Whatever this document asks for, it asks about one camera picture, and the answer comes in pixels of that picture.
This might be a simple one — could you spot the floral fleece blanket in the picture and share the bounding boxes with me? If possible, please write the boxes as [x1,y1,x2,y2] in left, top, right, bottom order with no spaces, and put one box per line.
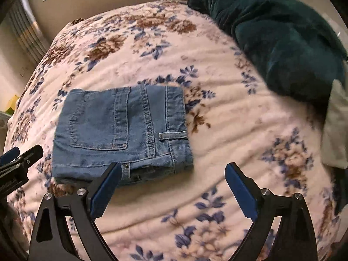
[4,0,343,261]

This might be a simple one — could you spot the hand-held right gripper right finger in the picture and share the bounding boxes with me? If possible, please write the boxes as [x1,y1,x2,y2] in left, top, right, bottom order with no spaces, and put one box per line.
[224,162,318,261]

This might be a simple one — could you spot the blue denim pants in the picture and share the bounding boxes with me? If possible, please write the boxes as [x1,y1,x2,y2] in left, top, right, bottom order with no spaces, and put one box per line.
[51,85,194,187]

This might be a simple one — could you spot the dark teal blanket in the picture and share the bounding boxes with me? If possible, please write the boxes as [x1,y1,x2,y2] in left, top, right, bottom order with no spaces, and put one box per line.
[187,0,348,106]

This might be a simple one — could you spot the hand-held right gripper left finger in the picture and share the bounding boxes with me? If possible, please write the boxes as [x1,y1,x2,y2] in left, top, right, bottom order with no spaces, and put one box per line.
[28,162,123,261]

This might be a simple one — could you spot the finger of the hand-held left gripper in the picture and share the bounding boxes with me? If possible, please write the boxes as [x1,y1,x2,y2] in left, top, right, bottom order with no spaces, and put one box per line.
[0,145,44,171]
[0,147,20,165]

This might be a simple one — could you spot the yellow green box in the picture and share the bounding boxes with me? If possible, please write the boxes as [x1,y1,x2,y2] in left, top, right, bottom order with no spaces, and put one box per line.
[8,95,20,115]

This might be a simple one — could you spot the white cloth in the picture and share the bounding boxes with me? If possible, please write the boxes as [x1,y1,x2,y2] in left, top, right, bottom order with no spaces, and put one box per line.
[321,79,348,169]

